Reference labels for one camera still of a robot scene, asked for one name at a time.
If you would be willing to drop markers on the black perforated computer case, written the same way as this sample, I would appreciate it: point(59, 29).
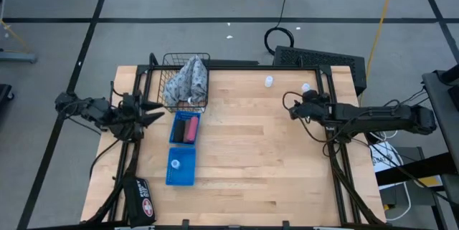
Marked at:
point(315, 58)

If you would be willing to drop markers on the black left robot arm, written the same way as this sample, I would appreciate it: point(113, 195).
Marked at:
point(93, 110)

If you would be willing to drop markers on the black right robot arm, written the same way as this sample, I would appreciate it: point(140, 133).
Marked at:
point(376, 117)

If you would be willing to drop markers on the tan bandage roll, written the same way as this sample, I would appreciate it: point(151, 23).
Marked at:
point(186, 135)

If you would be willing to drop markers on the black beam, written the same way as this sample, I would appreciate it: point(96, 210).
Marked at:
point(412, 169)

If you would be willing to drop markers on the blue plastic basket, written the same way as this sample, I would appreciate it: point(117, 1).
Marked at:
point(184, 114)
point(184, 174)

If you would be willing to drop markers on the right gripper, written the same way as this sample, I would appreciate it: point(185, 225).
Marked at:
point(312, 111)

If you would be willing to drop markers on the grey floor stand base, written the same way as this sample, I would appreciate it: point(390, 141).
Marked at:
point(18, 57)

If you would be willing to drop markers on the black first aid pouch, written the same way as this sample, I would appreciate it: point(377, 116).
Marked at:
point(140, 201)

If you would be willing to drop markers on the yellow paper sheet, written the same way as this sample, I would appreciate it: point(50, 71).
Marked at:
point(430, 181)

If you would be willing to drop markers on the grey desk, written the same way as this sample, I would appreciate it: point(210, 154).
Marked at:
point(441, 108)

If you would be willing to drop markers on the black floor object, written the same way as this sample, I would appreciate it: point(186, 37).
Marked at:
point(5, 94)

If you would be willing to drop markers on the black metal rig frame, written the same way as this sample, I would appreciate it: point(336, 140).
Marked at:
point(251, 68)

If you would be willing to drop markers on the pink bandage roll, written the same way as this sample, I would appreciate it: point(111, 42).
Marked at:
point(193, 129)

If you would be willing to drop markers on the white printed paper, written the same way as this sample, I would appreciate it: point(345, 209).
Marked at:
point(385, 158)

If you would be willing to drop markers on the black bandage roll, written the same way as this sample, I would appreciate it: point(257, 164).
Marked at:
point(179, 130)

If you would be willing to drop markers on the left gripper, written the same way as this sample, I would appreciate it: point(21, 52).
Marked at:
point(129, 119)

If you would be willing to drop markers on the grey patterned cloth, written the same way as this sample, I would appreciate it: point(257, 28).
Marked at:
point(190, 79)

